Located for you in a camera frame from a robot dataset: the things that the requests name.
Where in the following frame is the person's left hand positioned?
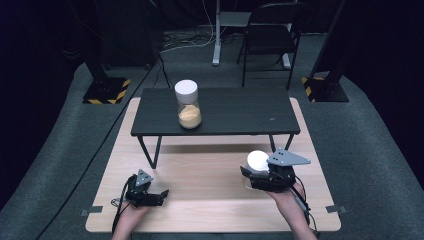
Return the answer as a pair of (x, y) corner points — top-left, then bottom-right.
(117, 203), (152, 223)

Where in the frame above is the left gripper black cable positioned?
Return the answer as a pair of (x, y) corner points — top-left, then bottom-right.
(111, 175), (135, 234)

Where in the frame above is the black folding chair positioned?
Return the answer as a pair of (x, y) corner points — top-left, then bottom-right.
(236, 1), (303, 91)

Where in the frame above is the bundle of floor cables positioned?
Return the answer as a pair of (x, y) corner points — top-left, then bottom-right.
(159, 28), (218, 55)

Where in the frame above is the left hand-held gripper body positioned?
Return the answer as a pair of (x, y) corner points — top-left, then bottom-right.
(124, 168), (166, 208)

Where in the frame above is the glass jar with orange powder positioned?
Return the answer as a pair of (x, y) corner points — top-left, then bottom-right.
(174, 79), (203, 130)

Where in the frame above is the black stand striped base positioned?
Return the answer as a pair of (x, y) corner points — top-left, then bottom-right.
(301, 0), (350, 104)
(64, 0), (132, 105)

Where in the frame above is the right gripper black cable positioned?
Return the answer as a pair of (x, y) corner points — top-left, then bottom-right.
(290, 174), (318, 236)

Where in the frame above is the white desk frame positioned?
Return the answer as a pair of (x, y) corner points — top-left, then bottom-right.
(211, 0), (296, 70)

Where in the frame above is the grey tape strip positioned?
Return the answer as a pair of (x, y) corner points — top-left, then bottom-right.
(325, 204), (348, 214)
(79, 205), (104, 217)

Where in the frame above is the black raised shelf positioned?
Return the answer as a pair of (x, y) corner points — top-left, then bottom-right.
(130, 87), (302, 170)

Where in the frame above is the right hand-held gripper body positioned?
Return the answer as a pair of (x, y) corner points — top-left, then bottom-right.
(249, 148), (312, 194)

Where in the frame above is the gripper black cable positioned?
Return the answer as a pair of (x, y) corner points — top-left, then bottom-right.
(111, 175), (135, 234)
(290, 174), (318, 236)

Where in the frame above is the person's right hand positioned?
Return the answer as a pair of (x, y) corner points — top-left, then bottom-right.
(266, 181), (307, 213)

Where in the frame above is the long black floor cable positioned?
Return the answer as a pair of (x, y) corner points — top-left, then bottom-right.
(34, 54), (161, 240)

